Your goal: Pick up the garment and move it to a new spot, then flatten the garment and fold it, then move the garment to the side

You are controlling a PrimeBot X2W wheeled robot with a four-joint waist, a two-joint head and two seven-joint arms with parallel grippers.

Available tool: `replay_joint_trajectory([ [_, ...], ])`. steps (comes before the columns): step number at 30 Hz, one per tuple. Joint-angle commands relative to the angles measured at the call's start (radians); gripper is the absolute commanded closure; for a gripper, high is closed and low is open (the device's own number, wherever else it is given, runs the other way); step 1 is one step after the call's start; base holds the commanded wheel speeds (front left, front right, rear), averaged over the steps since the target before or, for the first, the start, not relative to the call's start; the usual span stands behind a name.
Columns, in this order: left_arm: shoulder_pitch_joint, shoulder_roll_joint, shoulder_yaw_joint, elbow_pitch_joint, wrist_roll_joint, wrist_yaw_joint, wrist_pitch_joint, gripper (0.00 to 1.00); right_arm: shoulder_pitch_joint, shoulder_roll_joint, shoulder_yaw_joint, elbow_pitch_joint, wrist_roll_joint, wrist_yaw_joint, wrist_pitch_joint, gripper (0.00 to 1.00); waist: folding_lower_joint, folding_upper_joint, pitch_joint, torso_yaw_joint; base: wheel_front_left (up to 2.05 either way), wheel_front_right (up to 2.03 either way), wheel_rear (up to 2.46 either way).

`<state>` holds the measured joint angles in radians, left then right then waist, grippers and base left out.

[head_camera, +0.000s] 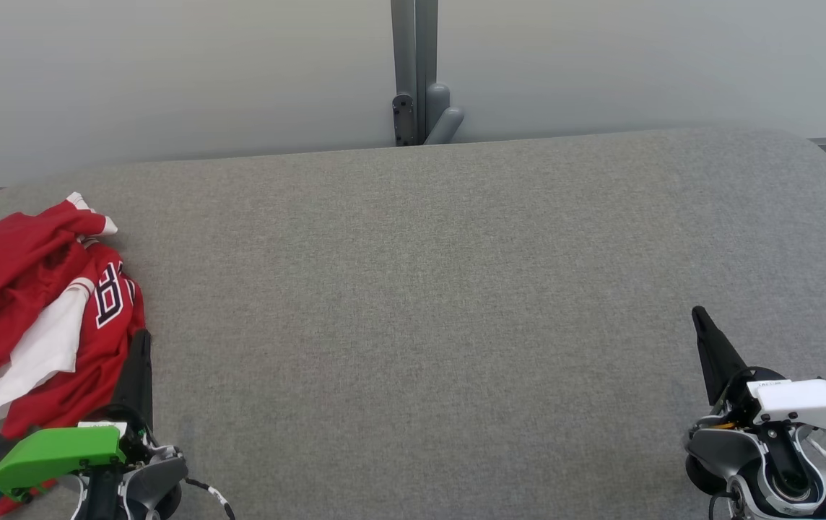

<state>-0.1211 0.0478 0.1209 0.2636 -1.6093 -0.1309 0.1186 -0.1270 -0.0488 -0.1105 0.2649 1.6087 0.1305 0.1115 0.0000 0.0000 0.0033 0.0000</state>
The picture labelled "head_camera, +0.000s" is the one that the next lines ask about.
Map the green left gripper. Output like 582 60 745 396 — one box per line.
0 329 154 499

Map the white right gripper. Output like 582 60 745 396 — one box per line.
692 305 826 433

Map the red jersey with white sleeves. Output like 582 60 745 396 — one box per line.
0 242 148 518

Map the red shirt with white trim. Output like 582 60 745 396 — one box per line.
0 191 119 396

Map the black hinge plate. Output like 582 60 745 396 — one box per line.
393 94 416 147

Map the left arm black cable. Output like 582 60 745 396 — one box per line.
183 477 237 520

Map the grey metal post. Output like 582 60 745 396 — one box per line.
390 0 439 145

